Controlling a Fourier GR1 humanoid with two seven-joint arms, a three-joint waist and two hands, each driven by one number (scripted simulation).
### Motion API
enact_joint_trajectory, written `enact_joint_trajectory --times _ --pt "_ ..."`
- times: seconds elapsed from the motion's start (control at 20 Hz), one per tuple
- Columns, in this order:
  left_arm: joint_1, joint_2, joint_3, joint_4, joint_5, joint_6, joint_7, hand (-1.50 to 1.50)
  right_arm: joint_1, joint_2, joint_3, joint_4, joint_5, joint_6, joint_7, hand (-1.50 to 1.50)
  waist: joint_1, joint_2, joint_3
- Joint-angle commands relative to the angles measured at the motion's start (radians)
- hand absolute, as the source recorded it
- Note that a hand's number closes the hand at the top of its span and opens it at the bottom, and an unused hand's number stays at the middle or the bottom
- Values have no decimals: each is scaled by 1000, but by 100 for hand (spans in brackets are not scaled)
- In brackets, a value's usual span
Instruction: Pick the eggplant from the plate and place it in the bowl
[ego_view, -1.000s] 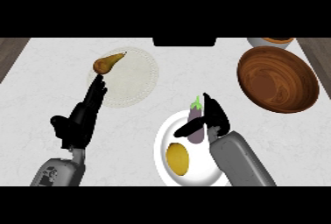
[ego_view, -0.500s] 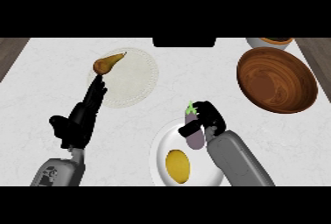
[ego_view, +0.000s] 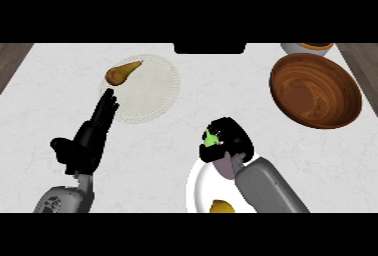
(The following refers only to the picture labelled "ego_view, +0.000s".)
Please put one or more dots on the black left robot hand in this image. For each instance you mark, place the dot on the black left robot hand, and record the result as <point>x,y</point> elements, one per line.
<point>89,140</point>

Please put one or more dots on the white plate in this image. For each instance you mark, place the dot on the white plate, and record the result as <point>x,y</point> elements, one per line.
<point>201,193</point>

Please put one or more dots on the yellow-brown fruit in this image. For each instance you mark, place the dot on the yellow-brown fruit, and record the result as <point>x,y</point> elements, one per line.
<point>222,206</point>

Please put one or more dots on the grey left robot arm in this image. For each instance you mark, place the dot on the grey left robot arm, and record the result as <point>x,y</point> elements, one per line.
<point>67,196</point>

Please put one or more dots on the purple eggplant with green stem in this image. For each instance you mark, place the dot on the purple eggplant with green stem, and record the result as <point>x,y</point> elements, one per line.
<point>222,164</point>

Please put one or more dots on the black appliance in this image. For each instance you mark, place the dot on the black appliance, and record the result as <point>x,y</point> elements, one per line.
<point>209,47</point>

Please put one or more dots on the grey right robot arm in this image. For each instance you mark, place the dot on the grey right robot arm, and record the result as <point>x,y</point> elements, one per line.
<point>268,186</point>

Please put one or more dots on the brown wooden bowl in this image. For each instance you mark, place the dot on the brown wooden bowl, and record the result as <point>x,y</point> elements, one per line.
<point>315,90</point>

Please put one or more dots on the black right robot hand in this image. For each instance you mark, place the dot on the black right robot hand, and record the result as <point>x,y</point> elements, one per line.
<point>234,136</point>

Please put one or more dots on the brown pear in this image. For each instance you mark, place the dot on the brown pear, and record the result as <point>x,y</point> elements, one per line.
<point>120,73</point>

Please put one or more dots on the cream beaded plate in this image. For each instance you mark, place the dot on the cream beaded plate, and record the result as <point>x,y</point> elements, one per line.
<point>148,90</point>

